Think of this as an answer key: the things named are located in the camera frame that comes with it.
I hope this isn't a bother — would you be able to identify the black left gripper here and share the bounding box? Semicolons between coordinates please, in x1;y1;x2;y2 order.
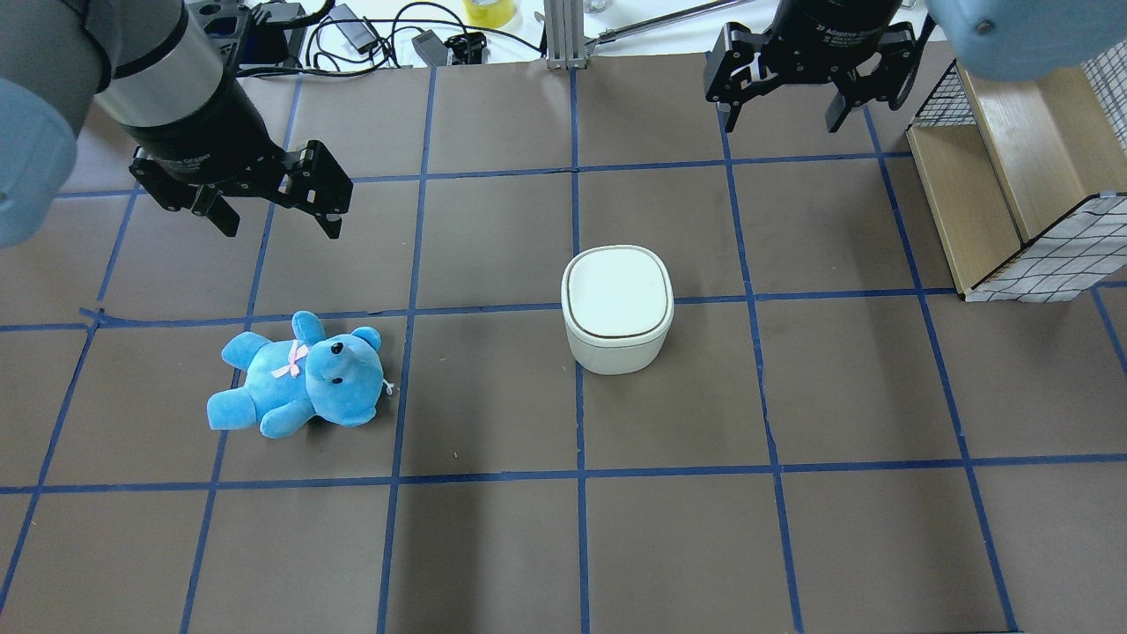
124;77;354;240

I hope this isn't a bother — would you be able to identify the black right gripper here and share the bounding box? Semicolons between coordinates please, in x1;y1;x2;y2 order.
703;1;935;133

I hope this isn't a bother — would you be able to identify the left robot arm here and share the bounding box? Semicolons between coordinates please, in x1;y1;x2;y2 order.
1;1;353;247

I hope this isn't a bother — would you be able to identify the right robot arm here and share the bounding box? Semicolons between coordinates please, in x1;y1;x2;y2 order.
703;1;1126;133

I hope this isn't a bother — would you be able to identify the white trash can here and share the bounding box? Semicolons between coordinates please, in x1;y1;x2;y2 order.
560;245;674;376

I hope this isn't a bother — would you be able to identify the black tool holder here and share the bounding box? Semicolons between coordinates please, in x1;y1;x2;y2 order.
185;1;307;71

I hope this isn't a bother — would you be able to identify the blue teddy bear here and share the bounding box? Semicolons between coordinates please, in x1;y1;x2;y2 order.
206;312;394;439

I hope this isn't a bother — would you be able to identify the metal rod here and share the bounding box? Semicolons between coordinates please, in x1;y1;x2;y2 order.
586;1;749;50

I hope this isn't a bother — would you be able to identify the black cable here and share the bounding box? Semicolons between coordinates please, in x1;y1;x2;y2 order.
238;0;547;78

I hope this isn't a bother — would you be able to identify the wooden wire shelf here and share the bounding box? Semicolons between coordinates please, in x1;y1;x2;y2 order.
906;43;1126;304

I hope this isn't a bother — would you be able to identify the aluminium profile post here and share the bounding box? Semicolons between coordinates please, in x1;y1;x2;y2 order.
543;0;589;70

